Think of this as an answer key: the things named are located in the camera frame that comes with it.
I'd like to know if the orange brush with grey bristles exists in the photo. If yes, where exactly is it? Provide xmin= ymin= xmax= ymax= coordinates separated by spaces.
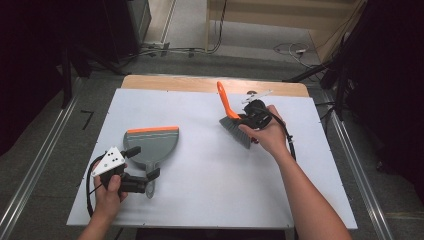
xmin=216 ymin=80 xmax=252 ymax=150

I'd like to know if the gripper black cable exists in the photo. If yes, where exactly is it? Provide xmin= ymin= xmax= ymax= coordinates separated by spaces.
xmin=262 ymin=106 xmax=298 ymax=162
xmin=85 ymin=153 xmax=108 ymax=218

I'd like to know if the wooden table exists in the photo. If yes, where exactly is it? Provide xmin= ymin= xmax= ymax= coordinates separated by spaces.
xmin=120 ymin=74 xmax=310 ymax=98

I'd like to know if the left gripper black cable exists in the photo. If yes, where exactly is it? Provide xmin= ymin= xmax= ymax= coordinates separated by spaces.
xmin=85 ymin=153 xmax=108 ymax=218

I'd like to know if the person's left hand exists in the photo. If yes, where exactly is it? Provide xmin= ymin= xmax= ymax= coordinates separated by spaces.
xmin=93 ymin=175 xmax=129 ymax=218

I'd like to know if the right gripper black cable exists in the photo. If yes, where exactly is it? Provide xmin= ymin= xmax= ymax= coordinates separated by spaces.
xmin=262 ymin=106 xmax=298 ymax=162

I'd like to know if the black hanging cable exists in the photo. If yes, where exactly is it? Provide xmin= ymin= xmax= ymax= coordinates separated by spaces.
xmin=206 ymin=0 xmax=229 ymax=55

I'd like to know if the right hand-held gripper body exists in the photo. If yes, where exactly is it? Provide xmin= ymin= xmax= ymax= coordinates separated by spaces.
xmin=240 ymin=89 xmax=274 ymax=130

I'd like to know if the black stand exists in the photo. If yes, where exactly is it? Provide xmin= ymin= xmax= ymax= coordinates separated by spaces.
xmin=58 ymin=41 xmax=129 ymax=110
xmin=282 ymin=33 xmax=368 ymax=123

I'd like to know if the metal floor rail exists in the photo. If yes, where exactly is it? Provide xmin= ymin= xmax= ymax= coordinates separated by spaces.
xmin=0 ymin=77 xmax=84 ymax=240
xmin=318 ymin=89 xmax=396 ymax=240

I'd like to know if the dark cabinet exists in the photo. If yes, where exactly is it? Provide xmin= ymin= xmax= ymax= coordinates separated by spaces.
xmin=101 ymin=0 xmax=153 ymax=63

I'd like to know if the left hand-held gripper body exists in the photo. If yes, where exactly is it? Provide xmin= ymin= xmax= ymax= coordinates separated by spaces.
xmin=91 ymin=146 xmax=150 ymax=194

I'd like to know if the person's right hand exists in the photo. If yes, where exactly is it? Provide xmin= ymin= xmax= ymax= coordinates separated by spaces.
xmin=238 ymin=104 xmax=292 ymax=160

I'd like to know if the white floor cable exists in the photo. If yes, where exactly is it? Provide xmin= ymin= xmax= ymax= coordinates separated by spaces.
xmin=273 ymin=41 xmax=323 ymax=70

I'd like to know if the grey dustpan with orange edge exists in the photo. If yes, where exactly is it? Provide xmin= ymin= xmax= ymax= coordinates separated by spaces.
xmin=122 ymin=125 xmax=180 ymax=200

